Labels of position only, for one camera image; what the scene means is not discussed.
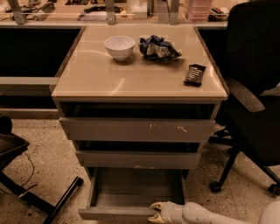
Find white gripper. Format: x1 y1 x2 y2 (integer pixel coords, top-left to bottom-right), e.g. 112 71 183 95
148 201 186 224

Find grey bottom drawer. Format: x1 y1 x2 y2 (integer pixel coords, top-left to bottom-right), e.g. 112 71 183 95
79 168 187 223

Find grey drawer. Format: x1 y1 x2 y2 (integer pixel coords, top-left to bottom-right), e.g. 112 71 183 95
76 150 200 170
59 117 214 143
79 168 187 223

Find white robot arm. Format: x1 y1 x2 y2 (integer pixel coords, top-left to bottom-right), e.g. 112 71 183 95
148 201 280 224

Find grey middle drawer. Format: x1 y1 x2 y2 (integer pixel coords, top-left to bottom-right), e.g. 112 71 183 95
76 150 200 170

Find grey top drawer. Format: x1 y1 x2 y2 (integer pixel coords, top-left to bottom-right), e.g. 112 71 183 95
59 117 214 143

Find grey drawer cabinet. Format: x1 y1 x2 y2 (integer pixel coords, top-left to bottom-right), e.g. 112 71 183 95
51 24 229 182

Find black office chair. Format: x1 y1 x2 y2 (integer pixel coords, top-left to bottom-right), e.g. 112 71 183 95
209 0 280 195

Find black snack bar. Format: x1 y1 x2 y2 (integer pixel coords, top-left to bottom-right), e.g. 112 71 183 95
184 64 206 87

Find black stand left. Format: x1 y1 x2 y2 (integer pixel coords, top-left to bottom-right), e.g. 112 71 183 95
0 119 85 224

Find crumpled blue chip bag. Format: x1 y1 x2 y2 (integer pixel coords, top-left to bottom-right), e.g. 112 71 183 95
138 35 181 61

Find white bowl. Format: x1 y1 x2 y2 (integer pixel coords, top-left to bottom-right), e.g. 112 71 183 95
104 36 135 61

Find pink stacked boxes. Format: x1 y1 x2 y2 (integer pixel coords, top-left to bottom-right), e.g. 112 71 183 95
185 0 213 22

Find black cable on floor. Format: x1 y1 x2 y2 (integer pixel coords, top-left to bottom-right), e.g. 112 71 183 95
17 150 39 200

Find metal desk post right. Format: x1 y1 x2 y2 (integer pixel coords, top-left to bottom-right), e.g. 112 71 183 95
170 0 179 25

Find metal desk post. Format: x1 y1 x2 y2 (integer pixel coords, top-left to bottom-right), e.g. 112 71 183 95
7 0 27 25
105 0 116 25
170 0 179 25

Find metal desk post middle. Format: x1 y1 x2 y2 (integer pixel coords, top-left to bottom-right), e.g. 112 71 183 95
105 0 116 25

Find metal desk post left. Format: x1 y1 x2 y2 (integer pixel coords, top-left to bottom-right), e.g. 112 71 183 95
7 0 27 25

